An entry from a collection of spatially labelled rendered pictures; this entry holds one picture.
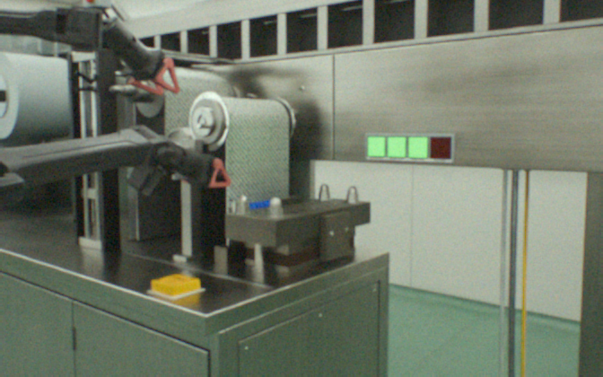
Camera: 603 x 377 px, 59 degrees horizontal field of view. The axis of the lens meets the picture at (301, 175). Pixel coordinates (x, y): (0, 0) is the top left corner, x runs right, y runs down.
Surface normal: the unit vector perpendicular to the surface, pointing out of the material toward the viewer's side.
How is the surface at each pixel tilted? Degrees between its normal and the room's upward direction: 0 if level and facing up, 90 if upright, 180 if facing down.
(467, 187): 90
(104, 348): 90
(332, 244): 90
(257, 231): 90
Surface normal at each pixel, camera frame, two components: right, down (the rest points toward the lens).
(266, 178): 0.78, 0.05
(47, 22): -0.04, 0.11
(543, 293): -0.62, 0.07
